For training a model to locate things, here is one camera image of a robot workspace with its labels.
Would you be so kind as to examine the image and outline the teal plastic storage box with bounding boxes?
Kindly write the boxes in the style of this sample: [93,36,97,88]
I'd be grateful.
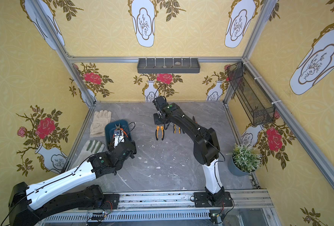
[105,120,132,150]

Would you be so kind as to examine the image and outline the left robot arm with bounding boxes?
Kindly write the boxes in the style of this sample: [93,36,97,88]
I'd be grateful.
[8,140,137,226]

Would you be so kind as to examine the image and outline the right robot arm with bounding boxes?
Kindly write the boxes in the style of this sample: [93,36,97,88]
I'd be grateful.
[153,97,225,205]

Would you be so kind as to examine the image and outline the yellow long-nose pliers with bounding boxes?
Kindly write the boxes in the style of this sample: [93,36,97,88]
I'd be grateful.
[155,125,165,141]

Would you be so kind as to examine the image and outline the orange black reversed pliers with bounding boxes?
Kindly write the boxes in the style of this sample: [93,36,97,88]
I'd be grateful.
[112,124,128,147]

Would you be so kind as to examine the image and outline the white green work glove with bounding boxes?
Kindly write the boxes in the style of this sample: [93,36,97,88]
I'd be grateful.
[71,140,105,168]

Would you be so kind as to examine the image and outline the beige work glove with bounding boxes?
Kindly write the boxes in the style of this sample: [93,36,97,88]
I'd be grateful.
[90,110,112,137]

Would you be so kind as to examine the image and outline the potted green plant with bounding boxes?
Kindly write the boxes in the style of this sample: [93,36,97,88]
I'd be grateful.
[228,144,262,177]

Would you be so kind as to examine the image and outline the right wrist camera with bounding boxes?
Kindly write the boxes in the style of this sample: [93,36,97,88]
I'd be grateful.
[152,96,168,111]

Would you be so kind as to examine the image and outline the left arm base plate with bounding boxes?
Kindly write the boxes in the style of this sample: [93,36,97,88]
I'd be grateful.
[78,194,120,211]

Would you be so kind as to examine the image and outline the grey wall shelf tray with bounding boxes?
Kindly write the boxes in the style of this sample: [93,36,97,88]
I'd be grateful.
[137,57,201,74]

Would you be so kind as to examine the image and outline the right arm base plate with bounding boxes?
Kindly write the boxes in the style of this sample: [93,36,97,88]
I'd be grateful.
[193,192,233,208]

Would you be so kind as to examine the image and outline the black wire mesh basket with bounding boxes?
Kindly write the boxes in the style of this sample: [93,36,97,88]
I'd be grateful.
[226,62,275,126]

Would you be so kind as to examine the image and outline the aluminium front rail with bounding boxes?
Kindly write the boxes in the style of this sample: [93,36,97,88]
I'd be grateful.
[37,189,281,226]

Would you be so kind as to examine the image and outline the aluminium corner frame post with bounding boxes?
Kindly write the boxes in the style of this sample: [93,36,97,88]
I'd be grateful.
[241,0,278,59]

